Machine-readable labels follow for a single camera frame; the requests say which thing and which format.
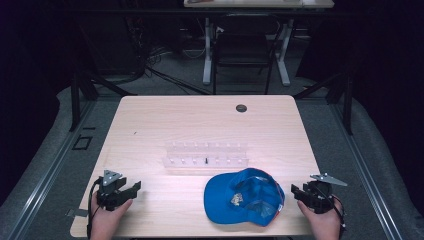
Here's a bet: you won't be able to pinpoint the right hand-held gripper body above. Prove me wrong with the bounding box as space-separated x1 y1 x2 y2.
301 172 348 215

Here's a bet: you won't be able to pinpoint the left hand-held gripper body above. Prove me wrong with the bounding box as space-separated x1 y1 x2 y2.
96 169 128 212

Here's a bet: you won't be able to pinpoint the blue baseball cap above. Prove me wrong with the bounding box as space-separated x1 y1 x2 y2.
203 167 286 228

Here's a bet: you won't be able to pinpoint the person's left hand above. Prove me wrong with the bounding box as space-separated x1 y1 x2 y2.
89 192 134 240

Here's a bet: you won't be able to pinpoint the person's right hand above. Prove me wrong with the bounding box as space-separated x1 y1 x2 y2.
297 196 345 240

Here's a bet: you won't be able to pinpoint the grey tape strip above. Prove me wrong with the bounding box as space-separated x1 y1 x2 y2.
65 208 90 219

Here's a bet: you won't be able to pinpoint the black tape square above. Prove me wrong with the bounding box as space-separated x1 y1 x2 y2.
71 134 94 151

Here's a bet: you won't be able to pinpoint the clear acrylic rack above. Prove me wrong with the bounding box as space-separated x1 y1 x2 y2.
161 141 250 169

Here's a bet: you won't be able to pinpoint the black metal stand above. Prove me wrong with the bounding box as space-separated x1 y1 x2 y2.
292 71 355 136
68 64 138 133

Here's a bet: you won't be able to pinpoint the black chair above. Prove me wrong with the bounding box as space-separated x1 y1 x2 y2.
212 14 282 96

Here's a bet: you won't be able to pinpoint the white desk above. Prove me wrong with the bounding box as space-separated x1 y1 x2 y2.
183 0 335 87

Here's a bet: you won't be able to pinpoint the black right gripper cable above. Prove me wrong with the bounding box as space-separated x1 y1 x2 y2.
328 193 347 232

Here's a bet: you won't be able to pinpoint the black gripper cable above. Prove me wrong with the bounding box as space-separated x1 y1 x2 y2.
86 177 102 240
328 193 347 232

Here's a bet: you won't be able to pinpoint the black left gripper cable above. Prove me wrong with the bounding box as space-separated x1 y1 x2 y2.
86 177 102 240

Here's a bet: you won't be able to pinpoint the aluminium floor rail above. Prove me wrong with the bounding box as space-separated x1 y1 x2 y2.
327 102 405 240
5 99 98 240

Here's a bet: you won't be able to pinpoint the black floor cables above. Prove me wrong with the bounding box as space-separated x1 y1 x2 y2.
145 63 212 96

